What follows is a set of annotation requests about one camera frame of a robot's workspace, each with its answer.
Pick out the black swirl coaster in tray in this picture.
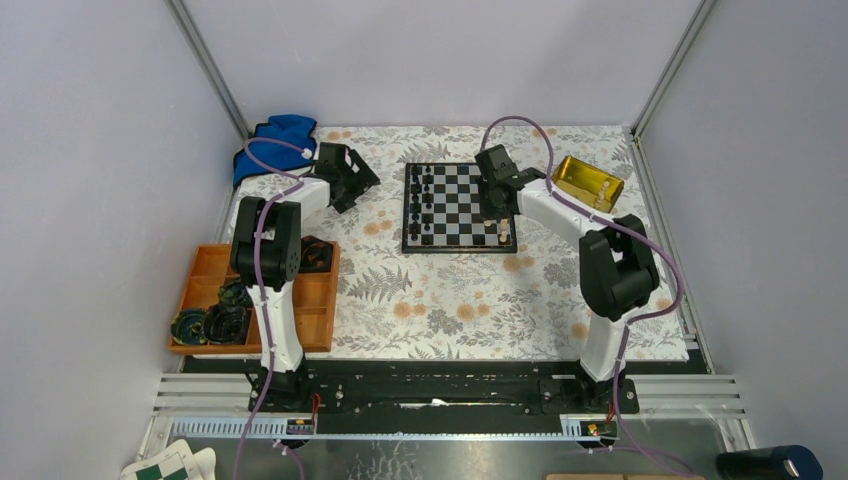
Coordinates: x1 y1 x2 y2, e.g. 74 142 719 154
202 304 250 345

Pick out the folded green chess mat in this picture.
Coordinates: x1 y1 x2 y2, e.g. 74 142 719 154
119 439 217 480

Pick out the gold tin box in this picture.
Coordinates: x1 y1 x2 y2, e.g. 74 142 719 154
552 156 625 213

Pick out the dark blue bottle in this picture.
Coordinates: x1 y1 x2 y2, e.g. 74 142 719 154
716 445 824 480

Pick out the black mounting base rail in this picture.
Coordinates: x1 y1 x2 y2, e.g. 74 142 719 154
245 360 640 415

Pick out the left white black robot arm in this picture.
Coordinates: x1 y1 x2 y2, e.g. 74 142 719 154
231 140 380 411

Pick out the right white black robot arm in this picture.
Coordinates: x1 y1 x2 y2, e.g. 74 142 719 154
474 145 660 413

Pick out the blue cloth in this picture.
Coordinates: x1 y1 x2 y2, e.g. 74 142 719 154
248 114 317 171

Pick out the green black swirl disc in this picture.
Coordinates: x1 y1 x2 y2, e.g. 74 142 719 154
170 308 208 346

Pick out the dark green swirl object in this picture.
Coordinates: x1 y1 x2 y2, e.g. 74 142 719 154
218 278 253 309

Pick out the black white chess board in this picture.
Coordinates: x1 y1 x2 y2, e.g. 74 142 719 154
401 163 518 254

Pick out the black orange swirl object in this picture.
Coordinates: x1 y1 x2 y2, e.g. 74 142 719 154
299 235 334 274

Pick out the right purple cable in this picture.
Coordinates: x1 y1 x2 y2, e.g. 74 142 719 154
480 115 697 475

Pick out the orange compartment tray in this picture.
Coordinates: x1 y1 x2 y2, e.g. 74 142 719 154
166 241 342 356

